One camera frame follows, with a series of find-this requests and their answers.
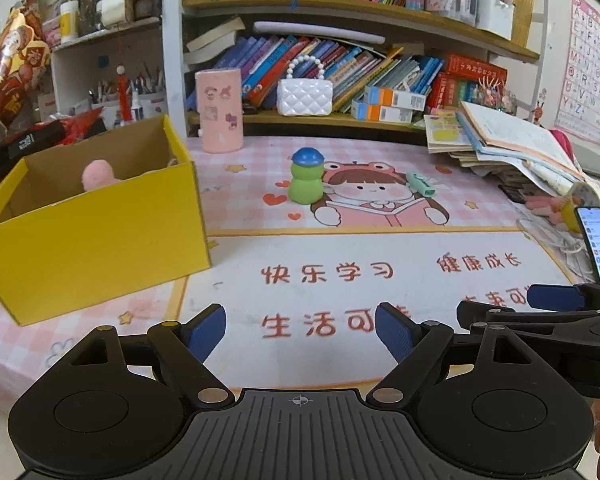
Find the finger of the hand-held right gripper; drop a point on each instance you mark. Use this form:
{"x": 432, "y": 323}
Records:
{"x": 530, "y": 319}
{"x": 555, "y": 297}

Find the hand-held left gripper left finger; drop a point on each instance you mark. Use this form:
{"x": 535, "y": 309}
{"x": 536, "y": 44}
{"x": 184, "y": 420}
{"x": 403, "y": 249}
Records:
{"x": 207, "y": 332}

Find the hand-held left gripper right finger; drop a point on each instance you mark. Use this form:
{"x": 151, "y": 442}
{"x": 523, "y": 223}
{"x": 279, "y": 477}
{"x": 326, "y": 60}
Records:
{"x": 392, "y": 332}

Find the yellow cardboard box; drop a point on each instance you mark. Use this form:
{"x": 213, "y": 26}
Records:
{"x": 105, "y": 240}

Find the pink plush chick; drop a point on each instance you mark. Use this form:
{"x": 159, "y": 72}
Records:
{"x": 100, "y": 175}

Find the pink fluffy item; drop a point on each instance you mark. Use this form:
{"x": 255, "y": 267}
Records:
{"x": 545, "y": 207}

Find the yellow round pouch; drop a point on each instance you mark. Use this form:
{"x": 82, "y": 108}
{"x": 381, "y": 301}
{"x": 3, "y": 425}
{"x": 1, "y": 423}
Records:
{"x": 585, "y": 200}

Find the pink printed desk mat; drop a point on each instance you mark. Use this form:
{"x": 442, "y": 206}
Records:
{"x": 330, "y": 245}

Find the mint green clip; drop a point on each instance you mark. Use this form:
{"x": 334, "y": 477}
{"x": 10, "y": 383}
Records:
{"x": 422, "y": 185}

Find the green frog toy blue cap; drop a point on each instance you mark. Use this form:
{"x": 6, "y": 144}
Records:
{"x": 305, "y": 187}

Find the stack of open workbooks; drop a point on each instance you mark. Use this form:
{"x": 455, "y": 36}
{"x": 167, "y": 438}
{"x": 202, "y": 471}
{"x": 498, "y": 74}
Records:
{"x": 505, "y": 135}

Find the pink cylindrical sticker cup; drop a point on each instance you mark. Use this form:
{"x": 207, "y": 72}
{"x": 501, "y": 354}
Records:
{"x": 220, "y": 135}

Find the colourful antler figurine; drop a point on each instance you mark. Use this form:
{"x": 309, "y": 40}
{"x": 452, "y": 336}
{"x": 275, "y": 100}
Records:
{"x": 495, "y": 92}

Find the orange blue carton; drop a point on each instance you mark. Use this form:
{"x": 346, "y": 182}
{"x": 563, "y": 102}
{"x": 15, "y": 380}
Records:
{"x": 395, "y": 96}
{"x": 380, "y": 112}

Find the wooden bookshelf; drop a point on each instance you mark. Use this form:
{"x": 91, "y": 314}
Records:
{"x": 330, "y": 120}

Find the small white spray bottle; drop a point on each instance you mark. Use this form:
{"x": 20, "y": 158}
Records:
{"x": 136, "y": 110}

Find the red thick dictionaries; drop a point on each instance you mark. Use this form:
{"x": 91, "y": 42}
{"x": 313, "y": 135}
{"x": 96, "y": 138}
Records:
{"x": 475, "y": 65}

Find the red snack packet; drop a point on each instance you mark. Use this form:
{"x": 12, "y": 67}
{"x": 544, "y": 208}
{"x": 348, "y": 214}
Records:
{"x": 75, "y": 122}

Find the pens in desk organiser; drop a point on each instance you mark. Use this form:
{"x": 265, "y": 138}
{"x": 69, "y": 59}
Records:
{"x": 145, "y": 85}

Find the red hanging doll ornament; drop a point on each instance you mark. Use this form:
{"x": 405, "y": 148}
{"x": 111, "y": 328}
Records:
{"x": 123, "y": 90}

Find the black labelled box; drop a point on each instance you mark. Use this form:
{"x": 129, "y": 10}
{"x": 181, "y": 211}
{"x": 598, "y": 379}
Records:
{"x": 35, "y": 140}

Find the worn thick book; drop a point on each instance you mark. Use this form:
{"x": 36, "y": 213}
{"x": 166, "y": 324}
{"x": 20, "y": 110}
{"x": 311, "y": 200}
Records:
{"x": 215, "y": 35}
{"x": 210, "y": 55}

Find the row of blue paperback books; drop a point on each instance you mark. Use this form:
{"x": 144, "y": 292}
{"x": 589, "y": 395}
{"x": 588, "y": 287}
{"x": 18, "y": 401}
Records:
{"x": 280, "y": 60}

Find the white pen holder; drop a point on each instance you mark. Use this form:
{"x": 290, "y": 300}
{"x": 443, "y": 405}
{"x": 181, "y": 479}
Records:
{"x": 495, "y": 17}

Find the white cubby shelf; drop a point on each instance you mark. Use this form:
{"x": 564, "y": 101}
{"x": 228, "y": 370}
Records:
{"x": 80, "y": 70}

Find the white paper roll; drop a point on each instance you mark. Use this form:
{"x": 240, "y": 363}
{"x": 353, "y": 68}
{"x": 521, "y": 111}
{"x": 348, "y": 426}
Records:
{"x": 320, "y": 31}

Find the red gold foil bag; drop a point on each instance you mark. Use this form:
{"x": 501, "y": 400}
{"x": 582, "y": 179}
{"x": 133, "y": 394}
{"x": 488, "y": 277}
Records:
{"x": 15, "y": 60}

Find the white bottle yellow label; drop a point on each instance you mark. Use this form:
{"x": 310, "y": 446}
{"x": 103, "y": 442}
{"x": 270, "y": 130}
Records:
{"x": 69, "y": 22}

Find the alphabet wall poster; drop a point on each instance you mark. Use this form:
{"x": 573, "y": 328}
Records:
{"x": 585, "y": 85}

